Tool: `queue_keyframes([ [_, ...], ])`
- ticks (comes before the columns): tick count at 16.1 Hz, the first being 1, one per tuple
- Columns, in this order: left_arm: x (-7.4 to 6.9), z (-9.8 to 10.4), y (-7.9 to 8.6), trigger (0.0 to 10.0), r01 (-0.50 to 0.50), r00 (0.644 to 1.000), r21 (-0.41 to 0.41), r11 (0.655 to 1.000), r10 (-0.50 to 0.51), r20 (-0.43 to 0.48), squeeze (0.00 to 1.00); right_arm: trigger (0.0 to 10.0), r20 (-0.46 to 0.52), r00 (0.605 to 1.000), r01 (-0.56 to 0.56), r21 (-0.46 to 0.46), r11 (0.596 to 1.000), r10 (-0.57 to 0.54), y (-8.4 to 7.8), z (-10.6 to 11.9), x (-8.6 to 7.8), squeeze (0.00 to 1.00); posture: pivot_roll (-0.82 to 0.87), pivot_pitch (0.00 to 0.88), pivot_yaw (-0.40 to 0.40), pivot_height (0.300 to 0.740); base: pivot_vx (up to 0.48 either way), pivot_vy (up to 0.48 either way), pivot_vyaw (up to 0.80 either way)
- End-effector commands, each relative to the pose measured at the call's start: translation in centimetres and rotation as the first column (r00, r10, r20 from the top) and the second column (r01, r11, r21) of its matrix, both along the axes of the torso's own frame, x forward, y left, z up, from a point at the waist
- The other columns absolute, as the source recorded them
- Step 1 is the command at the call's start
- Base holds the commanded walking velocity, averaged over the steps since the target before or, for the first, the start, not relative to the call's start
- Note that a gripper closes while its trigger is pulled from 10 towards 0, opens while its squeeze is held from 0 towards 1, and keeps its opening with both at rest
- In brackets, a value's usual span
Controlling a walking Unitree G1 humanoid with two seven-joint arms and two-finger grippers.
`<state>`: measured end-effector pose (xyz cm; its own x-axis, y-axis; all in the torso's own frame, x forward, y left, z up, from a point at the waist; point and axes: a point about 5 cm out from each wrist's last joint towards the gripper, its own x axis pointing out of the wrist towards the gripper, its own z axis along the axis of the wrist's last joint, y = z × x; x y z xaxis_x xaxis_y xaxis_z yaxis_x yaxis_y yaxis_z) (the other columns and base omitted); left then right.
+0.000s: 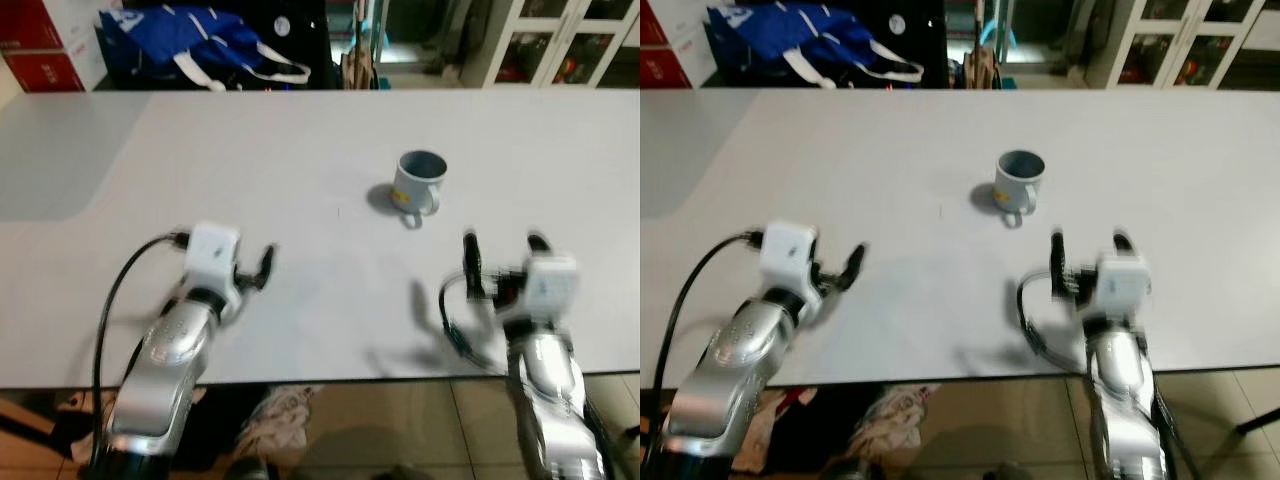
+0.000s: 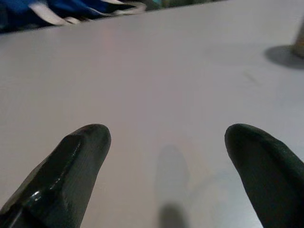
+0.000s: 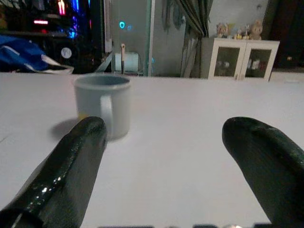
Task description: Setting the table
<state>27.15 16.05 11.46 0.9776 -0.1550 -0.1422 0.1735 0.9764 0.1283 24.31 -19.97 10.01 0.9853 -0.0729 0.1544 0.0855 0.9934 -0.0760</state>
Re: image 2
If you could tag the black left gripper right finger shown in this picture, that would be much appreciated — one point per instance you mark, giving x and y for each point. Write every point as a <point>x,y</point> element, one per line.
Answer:
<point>268,171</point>

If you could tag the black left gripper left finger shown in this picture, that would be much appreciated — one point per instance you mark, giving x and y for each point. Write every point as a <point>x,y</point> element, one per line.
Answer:
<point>69,175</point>

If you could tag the pale cylindrical cup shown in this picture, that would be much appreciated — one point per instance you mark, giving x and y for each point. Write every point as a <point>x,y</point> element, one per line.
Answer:
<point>299,40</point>

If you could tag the blue and white striped cloth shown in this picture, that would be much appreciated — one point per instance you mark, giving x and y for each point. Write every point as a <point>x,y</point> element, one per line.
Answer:
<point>59,12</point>

